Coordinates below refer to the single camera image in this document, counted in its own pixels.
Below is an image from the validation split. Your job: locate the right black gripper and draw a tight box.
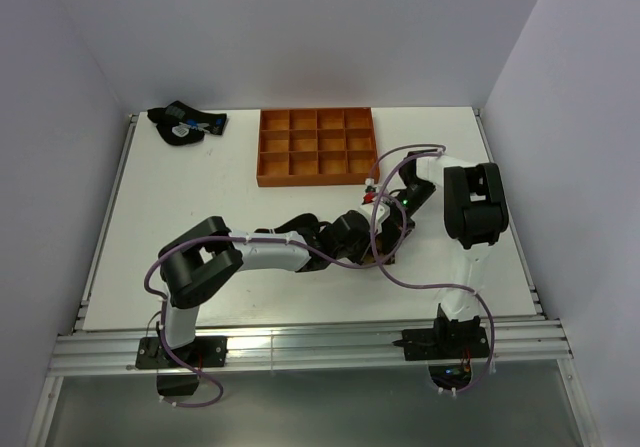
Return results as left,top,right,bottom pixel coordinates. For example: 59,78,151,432
381,181,436,254

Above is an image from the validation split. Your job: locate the brown yellow argyle sock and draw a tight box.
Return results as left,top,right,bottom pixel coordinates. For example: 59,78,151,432
362,234,399,266

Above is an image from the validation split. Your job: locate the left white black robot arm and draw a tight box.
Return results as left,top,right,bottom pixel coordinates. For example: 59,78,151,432
158,210,371,366

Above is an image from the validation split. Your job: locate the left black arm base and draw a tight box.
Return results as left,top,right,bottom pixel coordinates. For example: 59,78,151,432
135,336,227,370

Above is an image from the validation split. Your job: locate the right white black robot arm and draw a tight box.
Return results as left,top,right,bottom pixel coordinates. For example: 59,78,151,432
365,144,509,357

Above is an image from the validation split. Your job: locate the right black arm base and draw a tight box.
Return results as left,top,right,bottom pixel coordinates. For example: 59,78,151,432
392,326,490,361

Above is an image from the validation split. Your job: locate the black white striped sock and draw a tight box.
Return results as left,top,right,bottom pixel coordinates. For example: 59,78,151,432
255,213,328,239

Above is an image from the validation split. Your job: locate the orange compartment tray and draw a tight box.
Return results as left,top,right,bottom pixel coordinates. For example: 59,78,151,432
256,107,380,187

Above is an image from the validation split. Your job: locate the black blue sock pile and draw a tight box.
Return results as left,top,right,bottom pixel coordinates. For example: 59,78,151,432
147,101,228,147

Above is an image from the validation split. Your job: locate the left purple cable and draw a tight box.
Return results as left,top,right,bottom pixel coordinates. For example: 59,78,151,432
143,186,406,410

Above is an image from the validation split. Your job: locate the purple cable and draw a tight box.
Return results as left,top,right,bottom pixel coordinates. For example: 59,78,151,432
367,143,497,394
143,186,406,410

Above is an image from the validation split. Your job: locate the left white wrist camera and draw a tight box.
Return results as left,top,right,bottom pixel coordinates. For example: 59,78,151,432
356,191,391,235

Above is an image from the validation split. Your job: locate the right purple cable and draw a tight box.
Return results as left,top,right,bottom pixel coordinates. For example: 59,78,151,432
367,143,497,394

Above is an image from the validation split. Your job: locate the aluminium front rail frame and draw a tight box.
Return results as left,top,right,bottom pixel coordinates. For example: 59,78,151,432
47,317,573,377

